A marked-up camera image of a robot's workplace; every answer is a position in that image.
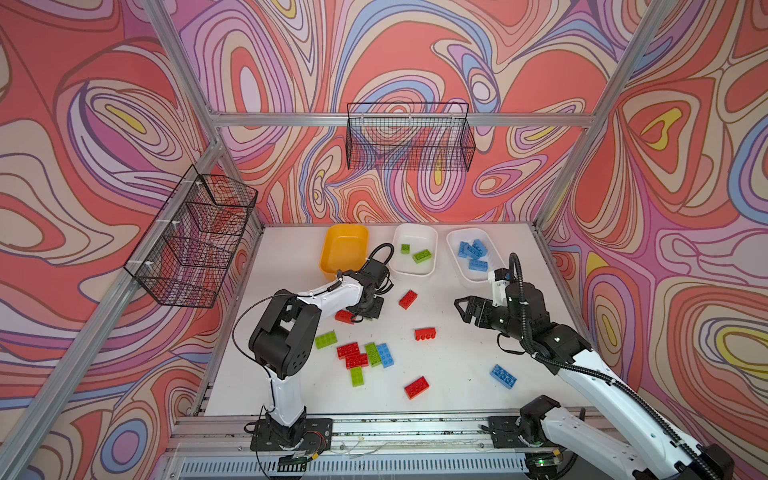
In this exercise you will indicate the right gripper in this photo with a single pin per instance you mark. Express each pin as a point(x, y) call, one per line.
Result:
point(472, 302)

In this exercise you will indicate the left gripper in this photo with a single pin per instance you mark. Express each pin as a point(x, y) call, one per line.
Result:
point(377, 311)

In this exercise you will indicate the green lego brick top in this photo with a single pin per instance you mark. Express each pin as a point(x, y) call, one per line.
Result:
point(422, 256)

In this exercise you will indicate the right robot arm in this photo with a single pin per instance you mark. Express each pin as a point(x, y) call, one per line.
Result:
point(651, 447)

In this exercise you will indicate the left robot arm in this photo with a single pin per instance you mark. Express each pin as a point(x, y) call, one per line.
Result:
point(283, 338)

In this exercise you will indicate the red lego brick left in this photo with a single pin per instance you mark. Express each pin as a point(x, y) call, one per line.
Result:
point(345, 316)

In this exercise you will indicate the red lego brick top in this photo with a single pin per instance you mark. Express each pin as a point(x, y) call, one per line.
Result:
point(408, 299)

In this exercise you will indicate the red lego brick cluster upper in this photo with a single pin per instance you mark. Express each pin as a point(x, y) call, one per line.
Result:
point(347, 350)

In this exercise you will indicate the red lego brick cluster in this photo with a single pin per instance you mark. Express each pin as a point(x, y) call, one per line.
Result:
point(358, 360)
point(347, 350)

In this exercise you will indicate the green lego brick cluster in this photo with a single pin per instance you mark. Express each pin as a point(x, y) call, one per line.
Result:
point(372, 352)

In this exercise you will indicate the red lego brick cluster lower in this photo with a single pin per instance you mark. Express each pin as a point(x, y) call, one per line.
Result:
point(358, 360)

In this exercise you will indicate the blue lego brick cluster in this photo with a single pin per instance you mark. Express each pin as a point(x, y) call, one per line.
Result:
point(385, 355)

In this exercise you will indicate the right white plastic container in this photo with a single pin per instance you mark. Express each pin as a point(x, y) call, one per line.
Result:
point(493, 258)

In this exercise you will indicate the white plastic container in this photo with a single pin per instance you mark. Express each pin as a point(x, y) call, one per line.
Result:
point(419, 237)
point(493, 258)

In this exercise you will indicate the red lego brick on side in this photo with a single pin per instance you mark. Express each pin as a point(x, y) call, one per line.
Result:
point(423, 334)

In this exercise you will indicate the green lego brick bottom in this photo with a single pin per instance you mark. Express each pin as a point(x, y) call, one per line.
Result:
point(357, 377)

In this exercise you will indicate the yellow plastic container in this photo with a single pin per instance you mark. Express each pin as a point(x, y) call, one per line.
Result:
point(345, 248)

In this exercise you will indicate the middle white plastic container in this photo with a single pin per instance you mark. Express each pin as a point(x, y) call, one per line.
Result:
point(419, 237)

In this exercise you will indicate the red lego brick bottom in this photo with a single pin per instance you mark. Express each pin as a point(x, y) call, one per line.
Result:
point(416, 387)

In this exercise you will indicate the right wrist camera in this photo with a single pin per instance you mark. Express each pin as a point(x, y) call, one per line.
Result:
point(499, 280)

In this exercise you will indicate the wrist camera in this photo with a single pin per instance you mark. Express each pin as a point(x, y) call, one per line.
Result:
point(499, 280)
point(378, 271)

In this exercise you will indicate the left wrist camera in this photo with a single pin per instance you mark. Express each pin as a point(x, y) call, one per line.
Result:
point(378, 271)

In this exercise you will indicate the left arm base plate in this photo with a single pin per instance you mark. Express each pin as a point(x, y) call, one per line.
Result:
point(313, 435)

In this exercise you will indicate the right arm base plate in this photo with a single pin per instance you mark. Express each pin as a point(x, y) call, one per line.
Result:
point(518, 432)

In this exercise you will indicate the back black wire basket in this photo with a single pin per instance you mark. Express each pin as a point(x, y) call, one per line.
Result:
point(409, 136)

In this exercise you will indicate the black wire basket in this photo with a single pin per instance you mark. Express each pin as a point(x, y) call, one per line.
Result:
point(200, 227)
point(409, 136)

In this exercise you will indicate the left black wire basket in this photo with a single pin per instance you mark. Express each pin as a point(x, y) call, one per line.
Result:
point(200, 227)

